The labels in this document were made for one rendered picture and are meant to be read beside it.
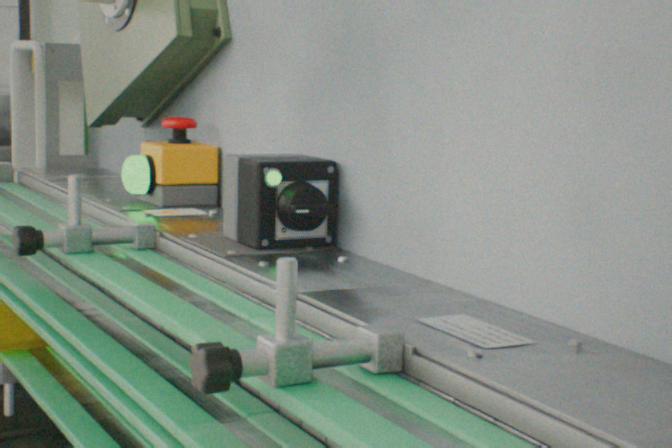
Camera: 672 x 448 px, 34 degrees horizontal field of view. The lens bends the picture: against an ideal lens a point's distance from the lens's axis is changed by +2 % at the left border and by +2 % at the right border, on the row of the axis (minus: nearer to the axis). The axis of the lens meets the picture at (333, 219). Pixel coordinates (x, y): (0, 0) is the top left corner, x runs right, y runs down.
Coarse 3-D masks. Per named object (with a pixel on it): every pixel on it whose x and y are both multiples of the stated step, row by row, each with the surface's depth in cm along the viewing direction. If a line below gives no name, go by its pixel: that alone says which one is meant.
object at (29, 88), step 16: (16, 48) 175; (32, 48) 165; (16, 64) 177; (16, 80) 178; (32, 80) 179; (16, 96) 178; (32, 96) 179; (16, 112) 178; (32, 112) 179; (16, 128) 179; (32, 128) 180; (16, 144) 179; (32, 144) 180; (16, 160) 179; (32, 160) 180
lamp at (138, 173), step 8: (128, 160) 123; (136, 160) 123; (144, 160) 123; (152, 160) 124; (128, 168) 123; (136, 168) 123; (144, 168) 123; (152, 168) 123; (128, 176) 123; (136, 176) 122; (144, 176) 123; (152, 176) 123; (128, 184) 123; (136, 184) 123; (144, 184) 123; (152, 184) 123; (136, 192) 124; (144, 192) 124
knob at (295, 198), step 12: (288, 192) 97; (300, 192) 96; (312, 192) 97; (288, 204) 96; (300, 204) 96; (312, 204) 96; (324, 204) 96; (288, 216) 96; (300, 216) 96; (312, 216) 96; (324, 216) 98; (288, 228) 98; (300, 228) 97; (312, 228) 97
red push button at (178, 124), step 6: (162, 120) 125; (168, 120) 125; (174, 120) 124; (180, 120) 124; (186, 120) 125; (192, 120) 125; (162, 126) 125; (168, 126) 124; (174, 126) 124; (180, 126) 124; (186, 126) 124; (192, 126) 125; (174, 132) 126; (180, 132) 125; (186, 132) 126; (174, 138) 126; (180, 138) 126; (186, 138) 126
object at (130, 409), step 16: (0, 288) 133; (16, 304) 125; (32, 320) 118; (48, 336) 111; (64, 352) 106; (80, 352) 105; (80, 368) 101; (96, 368) 100; (96, 384) 97; (112, 384) 96; (112, 400) 93; (128, 400) 91; (128, 416) 89; (144, 416) 87; (144, 432) 85; (160, 432) 84
